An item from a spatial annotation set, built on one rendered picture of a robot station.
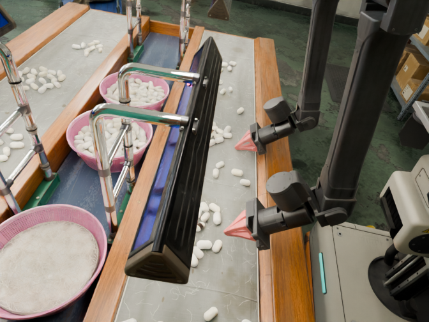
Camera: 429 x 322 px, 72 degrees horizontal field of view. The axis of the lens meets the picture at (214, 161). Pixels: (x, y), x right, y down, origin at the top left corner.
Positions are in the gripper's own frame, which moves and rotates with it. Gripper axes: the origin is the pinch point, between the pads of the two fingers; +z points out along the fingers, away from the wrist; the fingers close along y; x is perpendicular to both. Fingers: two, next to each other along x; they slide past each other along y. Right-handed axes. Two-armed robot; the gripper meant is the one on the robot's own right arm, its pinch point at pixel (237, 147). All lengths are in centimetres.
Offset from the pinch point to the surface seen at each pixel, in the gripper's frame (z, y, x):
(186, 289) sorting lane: 9, 50, -5
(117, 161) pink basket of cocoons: 28.8, 14.3, -23.2
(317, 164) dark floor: -8, -85, 105
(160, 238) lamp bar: -11, 60, -37
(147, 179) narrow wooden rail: 19.5, 21.2, -17.5
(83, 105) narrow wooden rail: 42, -8, -37
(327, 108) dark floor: -27, -166, 120
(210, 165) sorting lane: 7.5, 9.3, -4.1
